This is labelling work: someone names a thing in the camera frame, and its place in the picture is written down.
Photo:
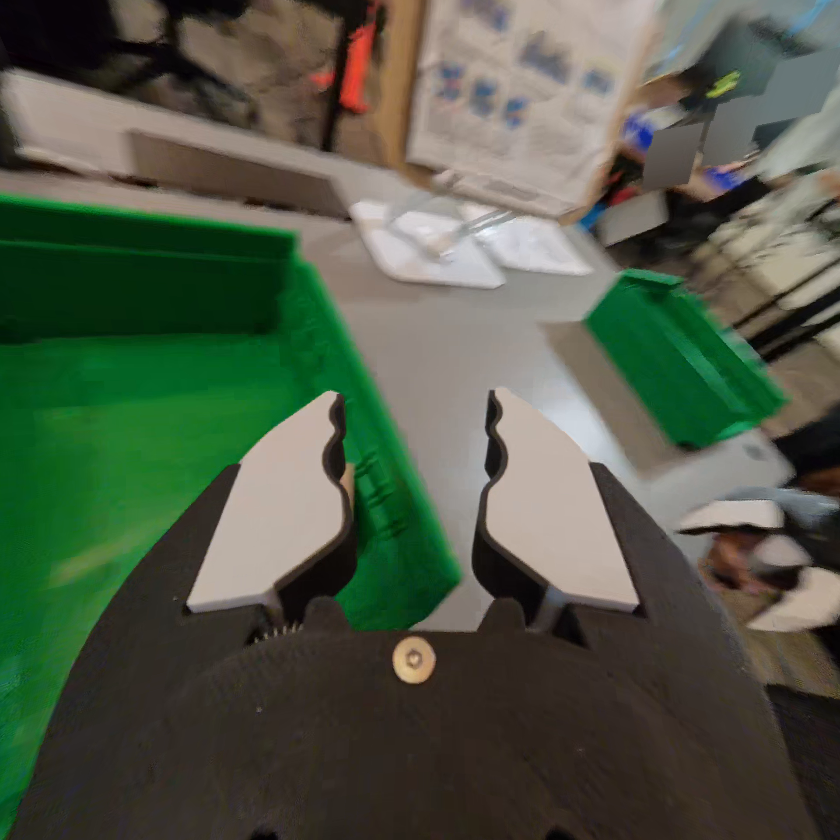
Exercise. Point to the white plastic tray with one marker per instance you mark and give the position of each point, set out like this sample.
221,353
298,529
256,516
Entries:
544,249
472,270

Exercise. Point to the wooden sign board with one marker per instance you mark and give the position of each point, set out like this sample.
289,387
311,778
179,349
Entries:
400,79

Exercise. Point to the green plastic bin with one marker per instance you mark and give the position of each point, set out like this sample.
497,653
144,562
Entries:
682,367
131,426

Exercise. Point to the grey desk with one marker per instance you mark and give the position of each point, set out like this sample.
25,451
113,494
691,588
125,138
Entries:
446,341

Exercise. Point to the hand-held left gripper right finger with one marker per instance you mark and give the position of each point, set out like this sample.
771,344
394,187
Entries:
551,525

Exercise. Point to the clear acrylic sign stand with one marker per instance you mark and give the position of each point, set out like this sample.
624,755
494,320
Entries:
453,229

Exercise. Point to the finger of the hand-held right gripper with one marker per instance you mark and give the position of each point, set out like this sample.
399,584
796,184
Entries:
728,516
804,600

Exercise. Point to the orange red tool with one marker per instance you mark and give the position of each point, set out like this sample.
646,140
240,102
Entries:
358,65

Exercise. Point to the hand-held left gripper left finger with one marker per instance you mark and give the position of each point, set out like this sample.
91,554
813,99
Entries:
275,525

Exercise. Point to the printed instruction sheet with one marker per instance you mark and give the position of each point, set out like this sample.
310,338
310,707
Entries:
525,118

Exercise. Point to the grey flat box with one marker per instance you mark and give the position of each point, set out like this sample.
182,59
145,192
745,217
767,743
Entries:
236,174

